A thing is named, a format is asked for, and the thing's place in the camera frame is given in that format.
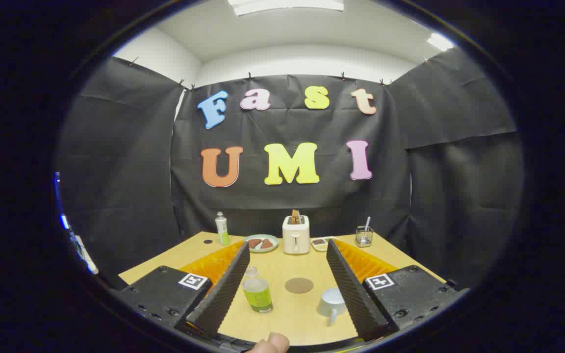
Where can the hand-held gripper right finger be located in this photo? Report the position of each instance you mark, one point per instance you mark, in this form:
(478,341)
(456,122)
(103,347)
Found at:
(348,289)

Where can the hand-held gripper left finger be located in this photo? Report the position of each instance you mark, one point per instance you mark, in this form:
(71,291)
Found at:
(223,289)

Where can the clear juice bottle green label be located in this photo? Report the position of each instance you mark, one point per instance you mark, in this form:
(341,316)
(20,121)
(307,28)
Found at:
(258,294)

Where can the round brown coaster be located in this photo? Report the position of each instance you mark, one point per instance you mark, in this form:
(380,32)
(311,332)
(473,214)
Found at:
(299,285)

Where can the white capped green bottle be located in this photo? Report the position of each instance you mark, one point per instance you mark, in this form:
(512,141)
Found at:
(222,230)

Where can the clear glass tumbler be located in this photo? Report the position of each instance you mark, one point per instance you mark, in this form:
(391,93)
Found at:
(364,238)

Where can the white divided dish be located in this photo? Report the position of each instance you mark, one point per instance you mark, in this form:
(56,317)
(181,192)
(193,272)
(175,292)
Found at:
(319,243)

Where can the pale green plate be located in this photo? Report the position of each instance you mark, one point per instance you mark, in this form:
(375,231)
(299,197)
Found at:
(263,250)

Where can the brown bread piece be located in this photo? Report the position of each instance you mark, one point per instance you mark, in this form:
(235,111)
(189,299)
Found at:
(267,243)
(254,243)

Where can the wooden table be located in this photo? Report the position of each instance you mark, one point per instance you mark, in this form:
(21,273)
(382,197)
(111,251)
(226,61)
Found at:
(287,321)

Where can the white straw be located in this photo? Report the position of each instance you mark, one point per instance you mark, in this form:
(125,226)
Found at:
(367,222)

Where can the cream toaster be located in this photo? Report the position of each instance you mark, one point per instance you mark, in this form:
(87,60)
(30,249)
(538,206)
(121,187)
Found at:
(296,240)

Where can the brown toast slice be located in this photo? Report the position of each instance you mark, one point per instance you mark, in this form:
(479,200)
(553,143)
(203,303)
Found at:
(295,215)

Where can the white object beside table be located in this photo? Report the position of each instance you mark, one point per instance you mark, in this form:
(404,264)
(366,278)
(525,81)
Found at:
(85,255)

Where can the small ceiling light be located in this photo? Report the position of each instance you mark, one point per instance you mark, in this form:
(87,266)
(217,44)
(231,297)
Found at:
(440,41)

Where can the long ceiling light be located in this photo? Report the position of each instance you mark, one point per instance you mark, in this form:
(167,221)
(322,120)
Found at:
(287,5)

